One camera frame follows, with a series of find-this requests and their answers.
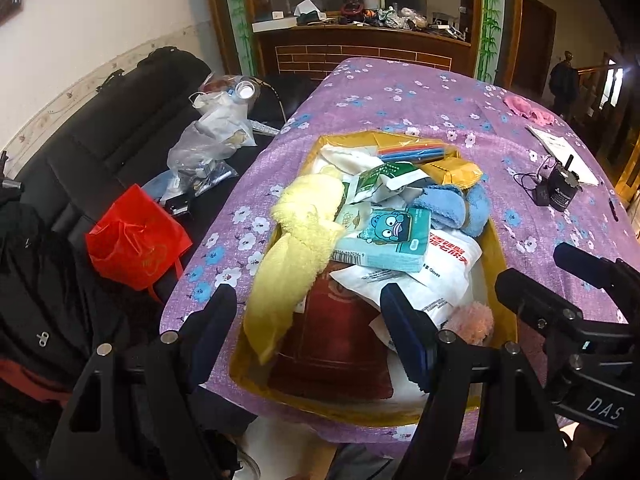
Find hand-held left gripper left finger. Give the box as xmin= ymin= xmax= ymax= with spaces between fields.
xmin=45 ymin=285 xmax=238 ymax=480

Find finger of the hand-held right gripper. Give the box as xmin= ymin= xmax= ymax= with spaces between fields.
xmin=495 ymin=267 xmax=586 ymax=341
xmin=554 ymin=242 xmax=640 ymax=326

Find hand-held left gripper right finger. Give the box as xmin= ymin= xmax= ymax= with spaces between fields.
xmin=380 ymin=282 xmax=566 ymax=480

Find white foam box yellow tape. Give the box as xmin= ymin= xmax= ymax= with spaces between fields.
xmin=229 ymin=130 xmax=518 ymax=428

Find pink plush ball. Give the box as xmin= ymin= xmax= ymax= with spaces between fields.
xmin=442 ymin=302 xmax=496 ymax=346

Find white glove packet red print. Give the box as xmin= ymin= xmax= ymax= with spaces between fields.
xmin=330 ymin=232 xmax=483 ymax=331

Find teal cartoon tissue pack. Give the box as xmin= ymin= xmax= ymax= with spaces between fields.
xmin=330 ymin=205 xmax=432 ymax=273

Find blue towel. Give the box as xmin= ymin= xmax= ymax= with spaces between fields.
xmin=412 ymin=182 xmax=493 ymax=238

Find yellow towel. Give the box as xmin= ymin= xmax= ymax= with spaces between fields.
xmin=245 ymin=167 xmax=348 ymax=366

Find yellow packet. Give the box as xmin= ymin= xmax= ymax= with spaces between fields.
xmin=422 ymin=156 xmax=485 ymax=188

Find green and white packet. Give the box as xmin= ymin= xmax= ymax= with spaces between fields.
xmin=345 ymin=162 xmax=426 ymax=206

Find pack of coloured pens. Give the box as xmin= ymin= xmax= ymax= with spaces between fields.
xmin=375 ymin=142 xmax=448 ymax=163

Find black device with antenna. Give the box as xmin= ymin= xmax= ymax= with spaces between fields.
xmin=542 ymin=155 xmax=583 ymax=211

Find white paper sheet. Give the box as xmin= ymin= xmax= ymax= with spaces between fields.
xmin=525 ymin=125 xmax=600 ymax=187

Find red bag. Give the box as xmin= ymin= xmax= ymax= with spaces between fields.
xmin=85 ymin=183 xmax=193 ymax=303

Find pink cloth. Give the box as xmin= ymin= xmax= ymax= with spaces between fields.
xmin=502 ymin=92 xmax=556 ymax=126

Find black jacket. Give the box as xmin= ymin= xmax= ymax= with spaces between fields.
xmin=0 ymin=180 xmax=151 ymax=480

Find clear plastic bag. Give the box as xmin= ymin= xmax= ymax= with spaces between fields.
xmin=167 ymin=105 xmax=256 ymax=196

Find brown wooden door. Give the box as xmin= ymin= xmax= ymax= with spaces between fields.
xmin=515 ymin=0 xmax=558 ymax=103

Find purple floral tablecloth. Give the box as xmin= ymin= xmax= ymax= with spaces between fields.
xmin=159 ymin=56 xmax=632 ymax=461

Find black sofa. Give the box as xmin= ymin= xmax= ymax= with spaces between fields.
xmin=0 ymin=47 xmax=321 ymax=311

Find white plastic bag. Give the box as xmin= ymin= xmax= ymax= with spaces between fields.
xmin=189 ymin=74 xmax=263 ymax=121

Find wooden cabinet bamboo print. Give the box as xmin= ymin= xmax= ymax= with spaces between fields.
xmin=202 ymin=0 xmax=523 ymax=86

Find flat white box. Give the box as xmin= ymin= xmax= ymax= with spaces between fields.
xmin=251 ymin=16 xmax=298 ymax=33

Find black cable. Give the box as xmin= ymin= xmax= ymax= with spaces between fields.
xmin=512 ymin=157 xmax=551 ymax=207

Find heap of cables and gadgets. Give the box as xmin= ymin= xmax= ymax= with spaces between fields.
xmin=330 ymin=2 xmax=471 ymax=41

